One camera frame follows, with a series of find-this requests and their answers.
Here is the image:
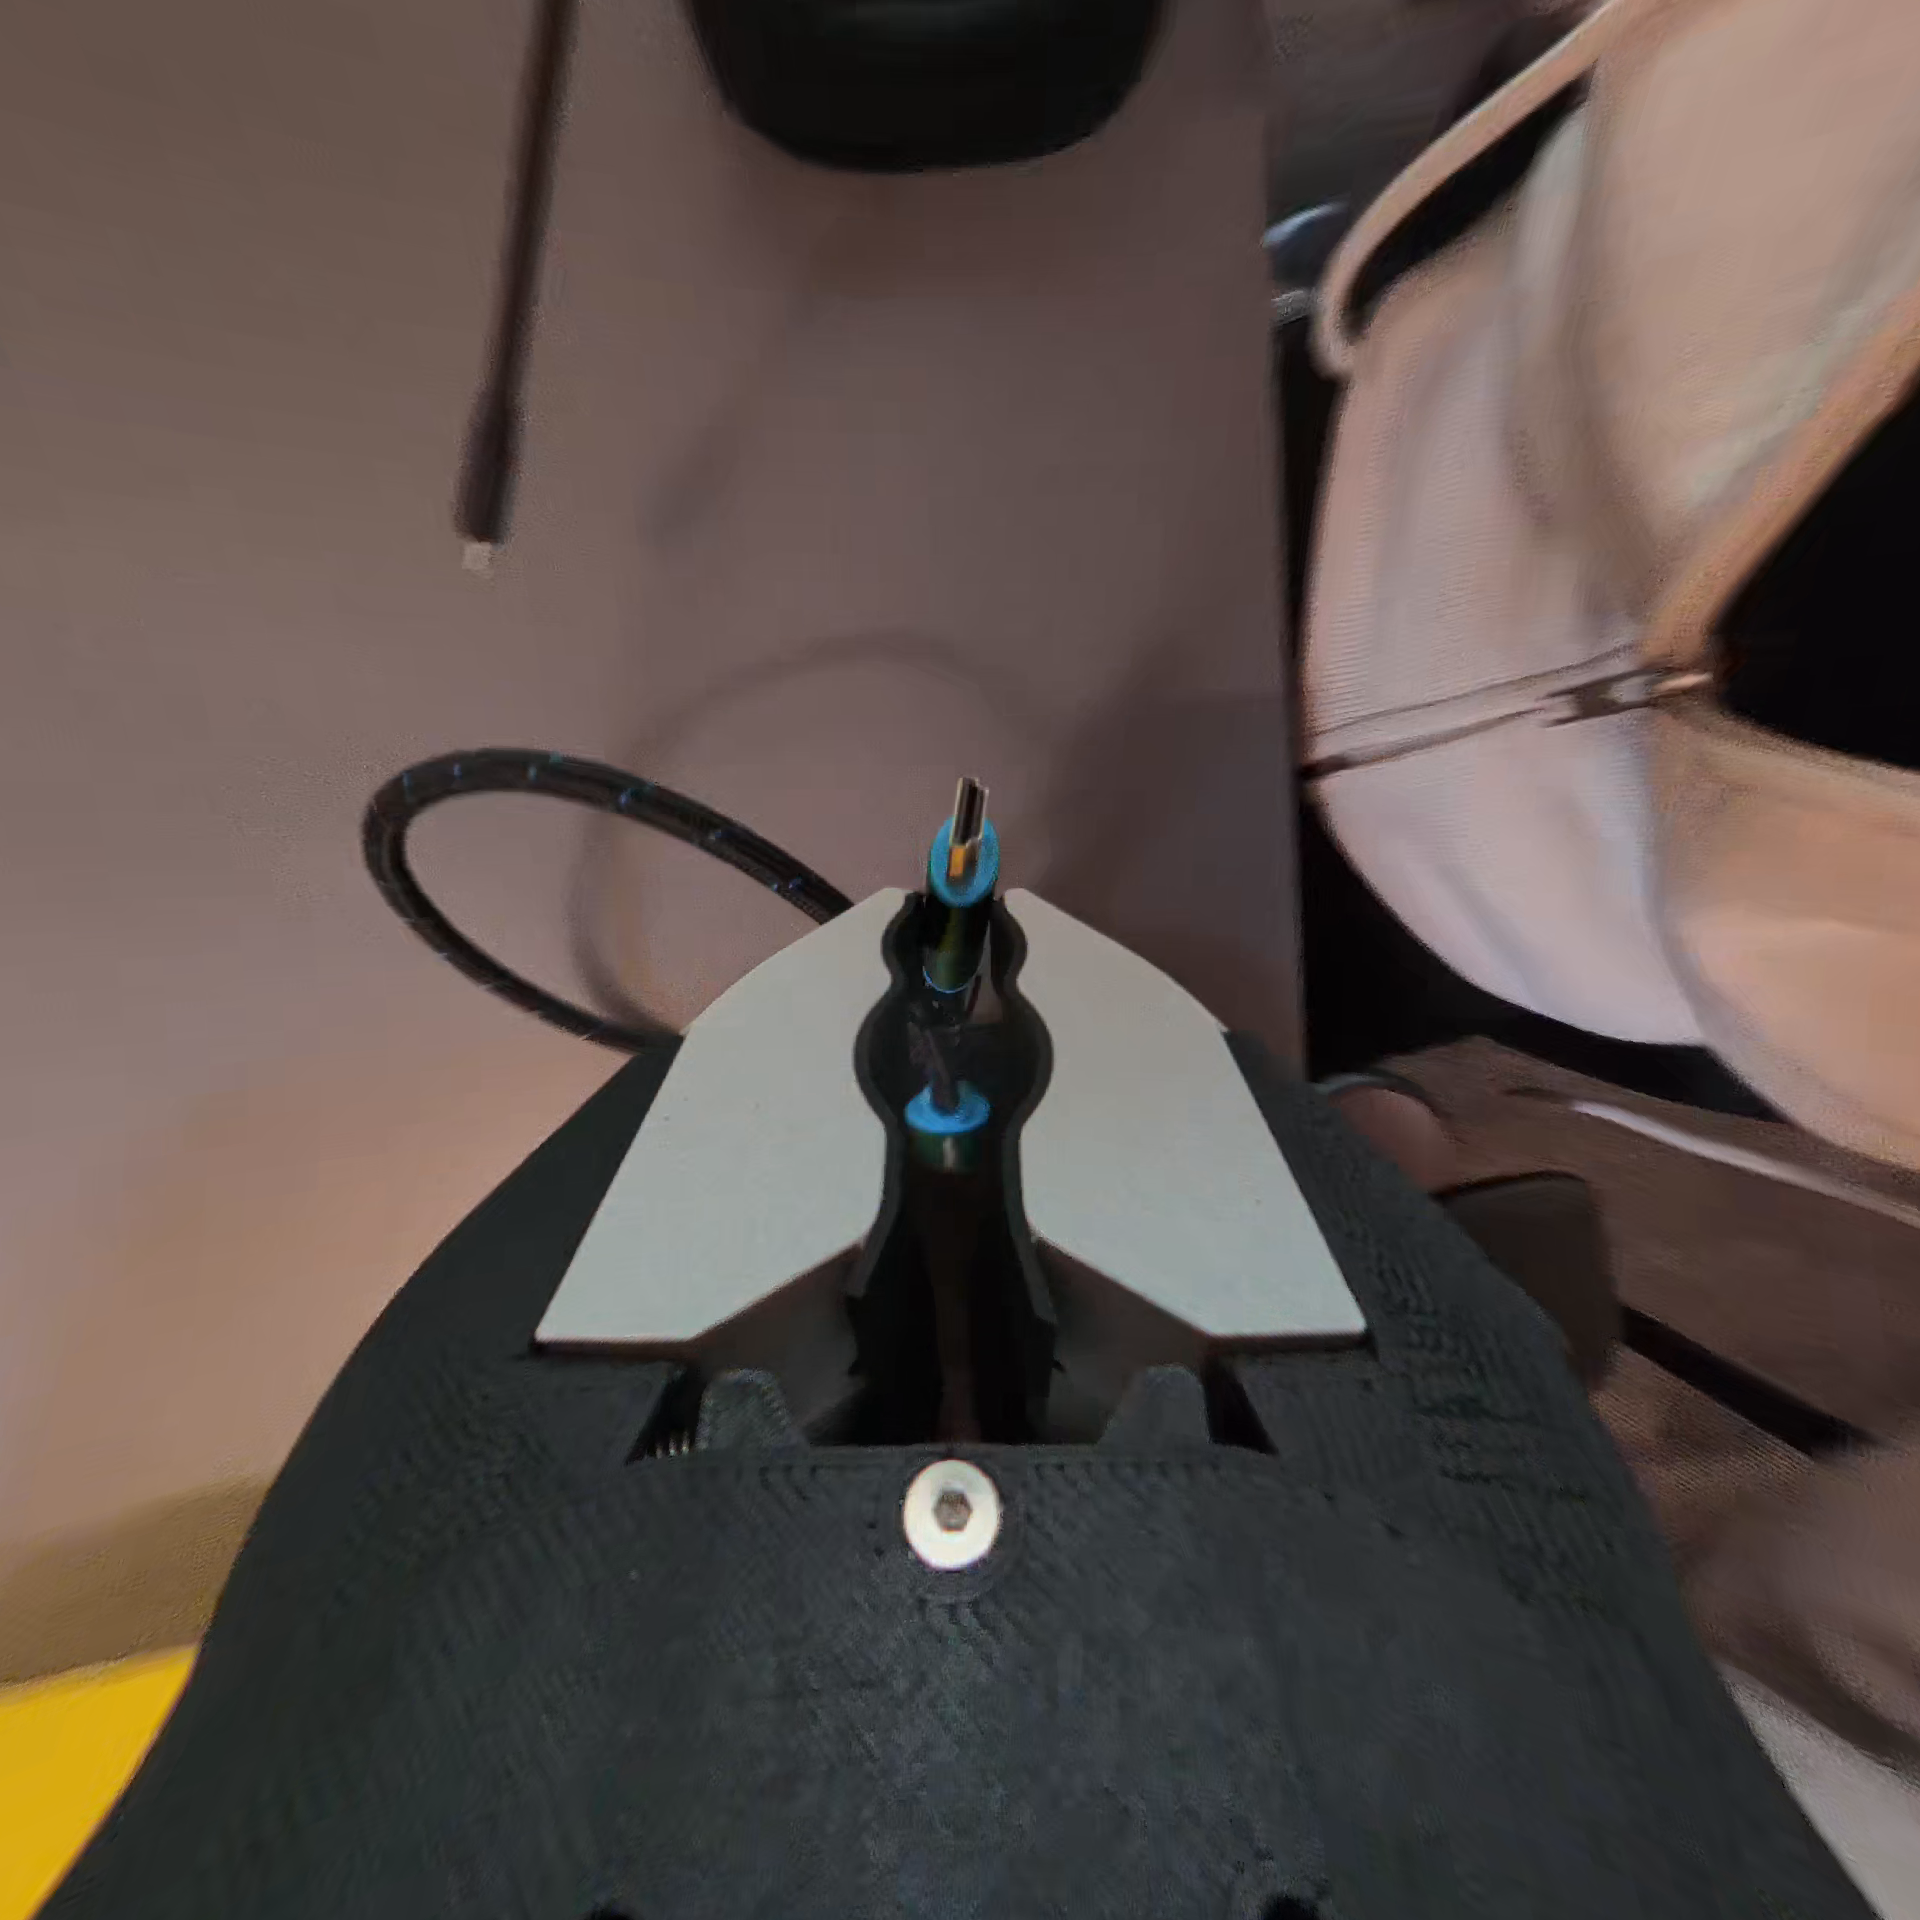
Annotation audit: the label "yellow plastic bin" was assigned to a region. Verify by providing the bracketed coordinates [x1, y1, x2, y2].
[0, 1641, 203, 1920]

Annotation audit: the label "dark grey usb hub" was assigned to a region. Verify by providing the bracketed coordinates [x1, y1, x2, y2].
[455, 0, 580, 580]

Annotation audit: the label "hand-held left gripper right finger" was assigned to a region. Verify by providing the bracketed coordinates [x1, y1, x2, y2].
[993, 887, 1370, 1375]

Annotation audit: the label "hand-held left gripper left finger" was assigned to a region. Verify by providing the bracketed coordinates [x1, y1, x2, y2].
[534, 887, 920, 1443]

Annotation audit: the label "black braided cable green plugs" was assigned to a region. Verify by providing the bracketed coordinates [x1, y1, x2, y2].
[364, 751, 1011, 1425]

